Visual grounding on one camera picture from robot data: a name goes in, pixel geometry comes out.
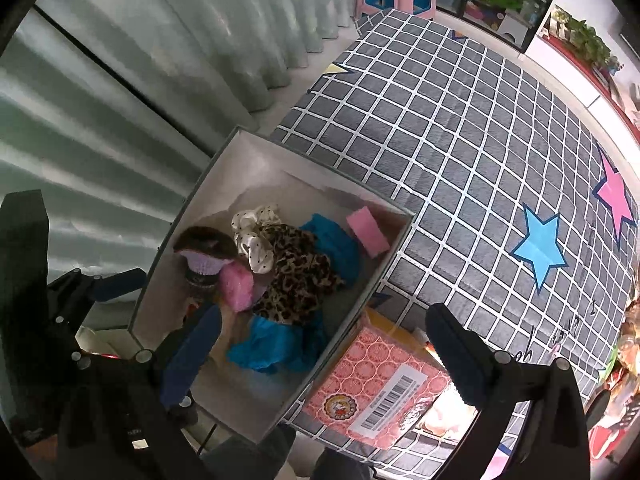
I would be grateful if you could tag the grey checkered star blanket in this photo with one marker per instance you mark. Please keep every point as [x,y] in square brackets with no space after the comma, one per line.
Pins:
[475,135]

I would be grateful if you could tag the grey storage box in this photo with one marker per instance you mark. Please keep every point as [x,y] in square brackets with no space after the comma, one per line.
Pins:
[260,175]

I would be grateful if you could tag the red wall shelf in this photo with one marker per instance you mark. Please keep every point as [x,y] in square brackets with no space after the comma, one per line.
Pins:
[610,90]

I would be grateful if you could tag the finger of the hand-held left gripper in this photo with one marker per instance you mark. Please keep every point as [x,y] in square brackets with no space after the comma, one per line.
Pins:
[117,282]

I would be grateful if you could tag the white polka dot scrunchie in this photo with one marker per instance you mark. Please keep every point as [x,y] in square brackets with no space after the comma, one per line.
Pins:
[252,245]

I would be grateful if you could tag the pink fluffy sponge black edge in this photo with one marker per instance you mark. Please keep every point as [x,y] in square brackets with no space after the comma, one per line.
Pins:
[237,285]

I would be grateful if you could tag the pale green curtain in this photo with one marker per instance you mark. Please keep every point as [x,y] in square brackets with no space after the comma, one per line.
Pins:
[150,60]

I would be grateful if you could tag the red patterned mat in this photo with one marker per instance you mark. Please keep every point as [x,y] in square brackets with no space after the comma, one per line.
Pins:
[617,425]

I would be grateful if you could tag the lilac knit hat brown fur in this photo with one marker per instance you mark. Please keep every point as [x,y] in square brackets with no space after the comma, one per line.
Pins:
[202,247]

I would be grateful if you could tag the green potted plant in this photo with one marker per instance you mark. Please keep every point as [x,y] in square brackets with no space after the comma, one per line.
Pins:
[585,37]

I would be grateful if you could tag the leopard print scrunchie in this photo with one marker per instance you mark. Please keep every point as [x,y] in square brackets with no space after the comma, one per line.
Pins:
[295,275]

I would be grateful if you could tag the white orange carton box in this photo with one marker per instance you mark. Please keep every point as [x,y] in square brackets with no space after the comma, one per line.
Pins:
[395,327]

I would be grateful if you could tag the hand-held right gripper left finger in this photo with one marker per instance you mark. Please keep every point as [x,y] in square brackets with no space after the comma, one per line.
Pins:
[192,360]

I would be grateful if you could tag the person's right leg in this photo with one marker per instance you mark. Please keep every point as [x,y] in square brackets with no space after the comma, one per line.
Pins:
[345,467]

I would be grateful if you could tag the pink carton box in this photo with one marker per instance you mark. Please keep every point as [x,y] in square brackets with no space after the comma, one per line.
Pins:
[380,390]

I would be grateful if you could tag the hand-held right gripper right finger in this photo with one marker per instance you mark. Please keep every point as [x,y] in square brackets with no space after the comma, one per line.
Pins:
[457,360]

